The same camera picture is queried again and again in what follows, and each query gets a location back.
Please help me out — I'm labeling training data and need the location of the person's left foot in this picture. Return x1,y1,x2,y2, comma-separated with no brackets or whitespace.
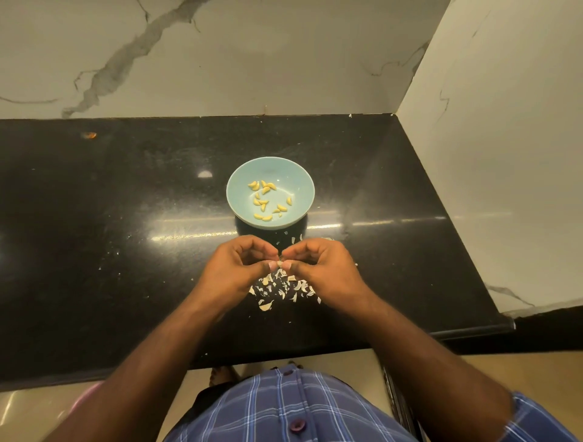
210,365,240,386

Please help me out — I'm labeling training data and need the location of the person's right forearm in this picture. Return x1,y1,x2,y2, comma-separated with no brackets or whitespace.
346,295,516,442

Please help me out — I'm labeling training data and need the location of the pile of garlic skins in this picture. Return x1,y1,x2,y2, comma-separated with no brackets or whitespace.
248,232,324,313

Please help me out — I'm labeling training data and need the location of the black cabinet trim strip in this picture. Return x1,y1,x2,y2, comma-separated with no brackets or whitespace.
383,364,422,442

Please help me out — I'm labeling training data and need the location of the light blue bowl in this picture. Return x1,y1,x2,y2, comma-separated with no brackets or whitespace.
226,157,316,231

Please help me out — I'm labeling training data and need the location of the person's left hand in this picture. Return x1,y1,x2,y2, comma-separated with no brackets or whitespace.
196,235,282,315

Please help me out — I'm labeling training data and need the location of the person's right hand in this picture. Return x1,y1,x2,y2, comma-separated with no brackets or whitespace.
279,237,373,316

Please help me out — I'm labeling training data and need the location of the pink plastic bucket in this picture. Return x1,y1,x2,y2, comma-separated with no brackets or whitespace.
64,381,103,415

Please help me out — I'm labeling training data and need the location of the cluster of peeled garlic cloves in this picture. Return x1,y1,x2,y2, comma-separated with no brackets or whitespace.
247,179,295,223

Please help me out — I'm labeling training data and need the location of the blue plaid shirt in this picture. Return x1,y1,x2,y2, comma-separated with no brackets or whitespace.
166,364,577,442

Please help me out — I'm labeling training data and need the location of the person's left forearm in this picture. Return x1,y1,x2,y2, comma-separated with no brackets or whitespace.
46,296,229,442

